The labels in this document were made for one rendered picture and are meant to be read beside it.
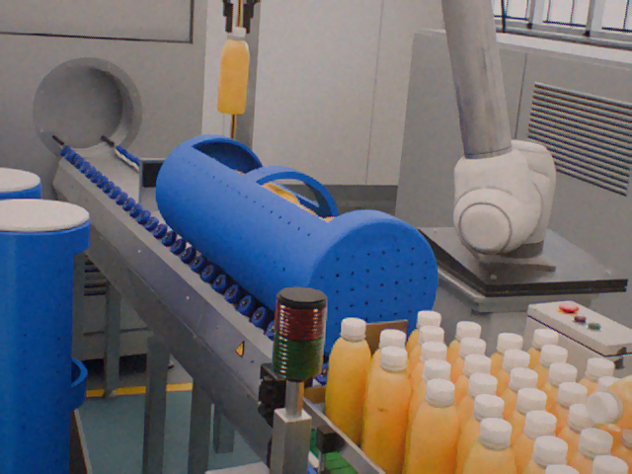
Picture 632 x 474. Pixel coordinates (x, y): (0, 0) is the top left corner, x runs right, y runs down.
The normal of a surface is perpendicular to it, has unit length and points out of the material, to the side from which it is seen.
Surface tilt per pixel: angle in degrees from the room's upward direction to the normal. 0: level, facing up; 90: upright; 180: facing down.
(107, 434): 0
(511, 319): 90
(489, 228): 100
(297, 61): 90
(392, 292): 90
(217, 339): 71
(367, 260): 90
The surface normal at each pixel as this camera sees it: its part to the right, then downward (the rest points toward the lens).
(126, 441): 0.08, -0.97
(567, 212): -0.94, 0.01
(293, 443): 0.45, 0.25
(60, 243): 0.73, 0.22
